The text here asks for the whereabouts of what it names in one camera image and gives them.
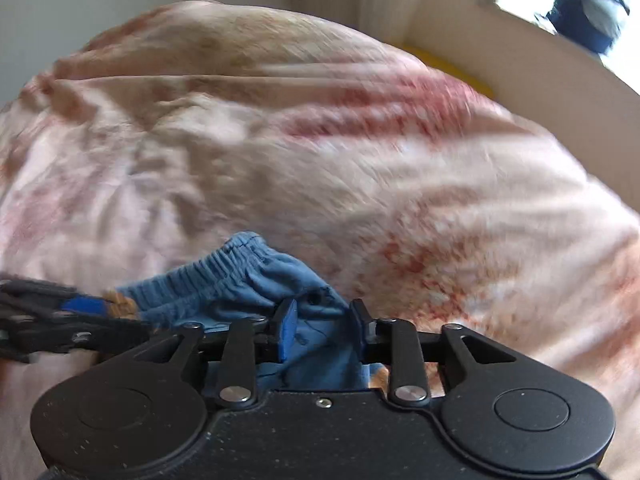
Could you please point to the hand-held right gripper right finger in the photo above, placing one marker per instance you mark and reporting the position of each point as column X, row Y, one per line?
column 359, row 327

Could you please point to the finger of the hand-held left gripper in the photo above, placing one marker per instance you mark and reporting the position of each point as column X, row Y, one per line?
column 82, row 305
column 75, row 337

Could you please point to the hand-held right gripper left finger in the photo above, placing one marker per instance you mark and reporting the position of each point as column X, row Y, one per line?
column 286, row 332

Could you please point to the blue printed pants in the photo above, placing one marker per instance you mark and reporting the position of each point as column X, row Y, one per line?
column 240, row 270

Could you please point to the pink floral bedspread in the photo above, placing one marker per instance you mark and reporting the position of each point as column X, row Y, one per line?
column 300, row 160

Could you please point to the yellow object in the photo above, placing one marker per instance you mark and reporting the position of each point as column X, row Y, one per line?
column 465, row 77

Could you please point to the white sheer curtain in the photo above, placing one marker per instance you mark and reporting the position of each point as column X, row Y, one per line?
column 387, row 0

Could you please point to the dark blue backpack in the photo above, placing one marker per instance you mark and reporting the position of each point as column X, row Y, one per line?
column 590, row 10

